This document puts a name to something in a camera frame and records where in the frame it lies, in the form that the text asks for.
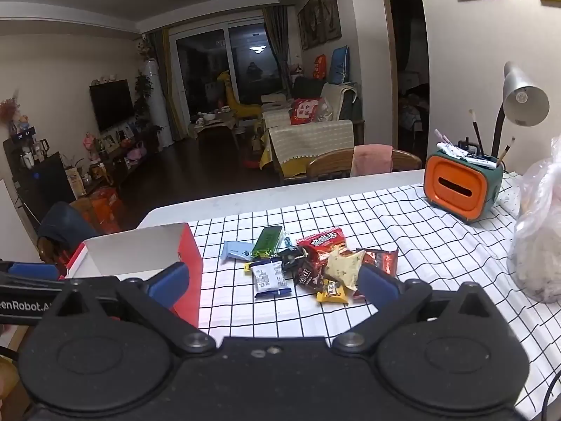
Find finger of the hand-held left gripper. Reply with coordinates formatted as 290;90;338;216
0;260;62;281

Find grey desk lamp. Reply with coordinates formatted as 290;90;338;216
491;61;550;172

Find light blue snack packet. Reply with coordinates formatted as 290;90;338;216
223;240;259;265

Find dark framed wall picture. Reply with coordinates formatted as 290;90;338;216
297;7;309;51
318;0;343;41
303;0;327;47

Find green snack packet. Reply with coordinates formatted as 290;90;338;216
251;226;284;259

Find sofa with cream cover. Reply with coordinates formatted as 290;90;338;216
260;76;365;181

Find white marker pens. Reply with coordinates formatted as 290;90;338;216
433;129;471;159

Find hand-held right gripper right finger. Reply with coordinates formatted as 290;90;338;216
332;263;509;356

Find black cable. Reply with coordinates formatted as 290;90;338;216
540;367;561;421

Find cream snack packet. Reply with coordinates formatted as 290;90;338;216
326;249;366;293

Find dark wooden chair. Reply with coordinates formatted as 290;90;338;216
37;234;67;269

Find dried flower bouquet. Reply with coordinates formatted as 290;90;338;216
0;91;21;133

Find orange and green tissue box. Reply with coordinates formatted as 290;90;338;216
424;148;506;224

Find long black brush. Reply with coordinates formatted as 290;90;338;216
469;109;485;155

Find dark red snack packet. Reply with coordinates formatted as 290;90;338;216
353;248;399;300

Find red and white cardboard box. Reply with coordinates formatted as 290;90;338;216
65;223;204;329

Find red printed cushion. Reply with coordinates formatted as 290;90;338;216
289;98;328;126

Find white cabinet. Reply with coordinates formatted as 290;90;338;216
0;178;41;268

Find black television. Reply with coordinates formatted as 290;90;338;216
89;79;135;133

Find yellow snack packet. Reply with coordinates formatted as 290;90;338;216
316;278;351;305

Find wooden coffee table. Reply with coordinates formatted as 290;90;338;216
189;109;247;151

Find blue jacket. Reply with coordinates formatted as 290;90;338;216
37;202;100;248

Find low television stand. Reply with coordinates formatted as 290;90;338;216
83;126;165;187

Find white standing air conditioner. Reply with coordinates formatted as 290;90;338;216
142;59;174;148

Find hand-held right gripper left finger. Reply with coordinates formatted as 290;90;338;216
44;262;216;355

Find yellow giraffe toy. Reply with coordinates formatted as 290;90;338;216
216;70;264;120

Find dark brown snack packet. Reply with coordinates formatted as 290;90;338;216
295;259;330;293

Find white and blue snack packet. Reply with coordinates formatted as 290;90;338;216
249;259;293;300

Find white checkered tablecloth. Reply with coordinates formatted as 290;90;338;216
192;171;561;421

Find black water dispenser cabinet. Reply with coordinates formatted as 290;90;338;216
3;135;78;234

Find grey and yellow curtain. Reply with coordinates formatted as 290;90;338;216
262;6;294;98
147;28;185;142

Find green potted plant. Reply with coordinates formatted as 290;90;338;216
133;72;154;120

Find blue cushion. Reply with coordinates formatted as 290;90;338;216
330;45;350;85

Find stack of orange boxes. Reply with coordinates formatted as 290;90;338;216
69;186;124;236

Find clear plastic bag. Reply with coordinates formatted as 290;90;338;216
507;136;561;304

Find pink towel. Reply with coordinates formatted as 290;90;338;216
351;144;394;177

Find large red snack bag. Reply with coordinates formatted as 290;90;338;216
297;227;348;265

